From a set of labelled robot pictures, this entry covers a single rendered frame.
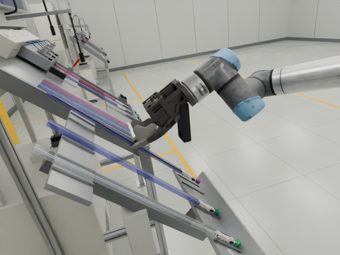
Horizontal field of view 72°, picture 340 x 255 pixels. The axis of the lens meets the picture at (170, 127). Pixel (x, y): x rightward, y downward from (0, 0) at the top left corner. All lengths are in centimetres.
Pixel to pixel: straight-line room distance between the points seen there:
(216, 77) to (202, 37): 771
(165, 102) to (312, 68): 37
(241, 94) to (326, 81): 20
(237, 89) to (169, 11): 737
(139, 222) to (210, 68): 42
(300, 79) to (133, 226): 55
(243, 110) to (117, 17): 713
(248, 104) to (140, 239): 43
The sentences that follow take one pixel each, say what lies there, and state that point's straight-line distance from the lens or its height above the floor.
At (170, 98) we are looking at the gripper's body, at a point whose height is 106.
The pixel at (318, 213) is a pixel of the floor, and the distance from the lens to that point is 186.
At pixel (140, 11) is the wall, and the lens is 772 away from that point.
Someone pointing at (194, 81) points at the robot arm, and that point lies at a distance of 61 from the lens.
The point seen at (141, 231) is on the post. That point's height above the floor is 78.
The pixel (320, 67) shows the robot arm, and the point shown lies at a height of 110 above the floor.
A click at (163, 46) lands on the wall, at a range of 787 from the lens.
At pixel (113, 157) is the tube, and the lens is 53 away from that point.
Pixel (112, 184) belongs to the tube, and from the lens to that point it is 43.
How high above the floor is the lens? 125
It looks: 25 degrees down
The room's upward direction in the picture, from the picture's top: 8 degrees counter-clockwise
